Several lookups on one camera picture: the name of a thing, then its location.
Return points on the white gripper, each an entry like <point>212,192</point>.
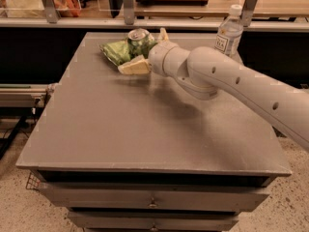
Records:
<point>157,59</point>

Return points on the green soda can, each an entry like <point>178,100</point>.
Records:
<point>140,42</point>

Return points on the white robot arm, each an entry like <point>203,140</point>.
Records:
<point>202,71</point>

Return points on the green jalapeno chip bag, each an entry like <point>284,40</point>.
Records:
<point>116,52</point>

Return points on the orange patterned bag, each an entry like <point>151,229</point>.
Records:
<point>67,8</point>

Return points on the clear plastic water bottle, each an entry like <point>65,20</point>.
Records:
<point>229,32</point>

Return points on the grey drawer cabinet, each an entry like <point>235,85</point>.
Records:
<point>102,127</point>

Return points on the upper grey drawer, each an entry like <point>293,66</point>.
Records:
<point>155,197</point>

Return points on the grey drawer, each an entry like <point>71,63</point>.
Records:
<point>155,197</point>
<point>153,221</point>

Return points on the lower grey drawer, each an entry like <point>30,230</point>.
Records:
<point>153,221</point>

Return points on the metal conveyor rail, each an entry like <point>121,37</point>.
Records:
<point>26,95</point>

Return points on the red wire basket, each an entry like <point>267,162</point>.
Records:
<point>32,182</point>

